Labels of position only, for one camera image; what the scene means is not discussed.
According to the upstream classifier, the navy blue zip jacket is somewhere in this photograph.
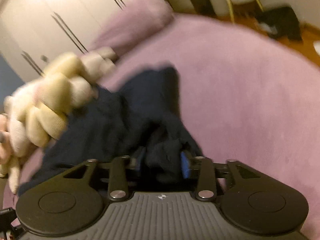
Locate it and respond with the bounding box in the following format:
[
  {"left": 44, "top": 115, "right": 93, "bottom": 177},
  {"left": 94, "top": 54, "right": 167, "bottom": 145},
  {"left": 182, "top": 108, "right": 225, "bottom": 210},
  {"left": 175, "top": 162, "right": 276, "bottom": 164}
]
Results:
[{"left": 18, "top": 65, "right": 202, "bottom": 195}]

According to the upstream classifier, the white pink plush toy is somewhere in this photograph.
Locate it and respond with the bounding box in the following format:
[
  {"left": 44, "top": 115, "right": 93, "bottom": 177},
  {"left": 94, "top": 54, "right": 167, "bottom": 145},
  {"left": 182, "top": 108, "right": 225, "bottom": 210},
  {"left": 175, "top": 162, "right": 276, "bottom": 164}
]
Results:
[{"left": 1, "top": 114, "right": 27, "bottom": 194}]

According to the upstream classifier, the pink fleece bed blanket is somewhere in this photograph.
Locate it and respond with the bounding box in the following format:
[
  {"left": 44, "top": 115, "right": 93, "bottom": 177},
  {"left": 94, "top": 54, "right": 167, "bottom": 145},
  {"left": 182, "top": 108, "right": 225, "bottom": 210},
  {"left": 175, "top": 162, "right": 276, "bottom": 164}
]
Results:
[{"left": 4, "top": 15, "right": 319, "bottom": 239}]

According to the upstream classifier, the white fluffy plush toy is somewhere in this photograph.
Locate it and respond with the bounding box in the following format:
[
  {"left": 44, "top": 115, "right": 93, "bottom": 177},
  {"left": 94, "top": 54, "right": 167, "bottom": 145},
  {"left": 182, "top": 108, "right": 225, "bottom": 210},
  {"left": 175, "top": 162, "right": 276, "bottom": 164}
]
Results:
[{"left": 80, "top": 47, "right": 118, "bottom": 83}]

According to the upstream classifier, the yellow flower plush cushion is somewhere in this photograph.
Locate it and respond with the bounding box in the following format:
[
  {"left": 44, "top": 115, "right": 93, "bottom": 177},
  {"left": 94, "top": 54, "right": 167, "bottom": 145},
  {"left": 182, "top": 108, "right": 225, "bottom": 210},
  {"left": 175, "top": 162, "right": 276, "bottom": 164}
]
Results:
[{"left": 3, "top": 51, "right": 99, "bottom": 149}]

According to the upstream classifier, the pink pillow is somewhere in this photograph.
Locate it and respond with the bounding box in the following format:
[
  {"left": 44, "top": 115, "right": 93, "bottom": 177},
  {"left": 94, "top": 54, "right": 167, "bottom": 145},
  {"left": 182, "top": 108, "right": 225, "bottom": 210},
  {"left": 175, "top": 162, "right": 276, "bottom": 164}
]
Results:
[{"left": 89, "top": 0, "right": 174, "bottom": 56}]

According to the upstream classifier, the white wardrobe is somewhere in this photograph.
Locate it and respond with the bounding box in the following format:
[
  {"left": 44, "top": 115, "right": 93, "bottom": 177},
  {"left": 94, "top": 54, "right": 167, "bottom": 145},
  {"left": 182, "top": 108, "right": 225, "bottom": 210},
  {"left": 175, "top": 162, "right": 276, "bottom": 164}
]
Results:
[{"left": 0, "top": 0, "right": 166, "bottom": 83}]

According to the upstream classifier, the white round stool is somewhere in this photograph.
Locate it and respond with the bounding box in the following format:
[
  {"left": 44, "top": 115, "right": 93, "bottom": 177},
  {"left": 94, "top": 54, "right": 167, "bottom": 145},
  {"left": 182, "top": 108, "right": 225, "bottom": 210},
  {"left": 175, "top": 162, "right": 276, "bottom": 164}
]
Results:
[{"left": 210, "top": 0, "right": 234, "bottom": 17}]

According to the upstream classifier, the black bag on floor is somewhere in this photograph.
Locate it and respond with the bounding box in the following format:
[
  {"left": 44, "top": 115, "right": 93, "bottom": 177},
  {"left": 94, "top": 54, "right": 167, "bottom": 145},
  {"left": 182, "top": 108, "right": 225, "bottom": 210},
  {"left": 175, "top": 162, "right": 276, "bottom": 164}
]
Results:
[{"left": 255, "top": 6, "right": 302, "bottom": 42}]

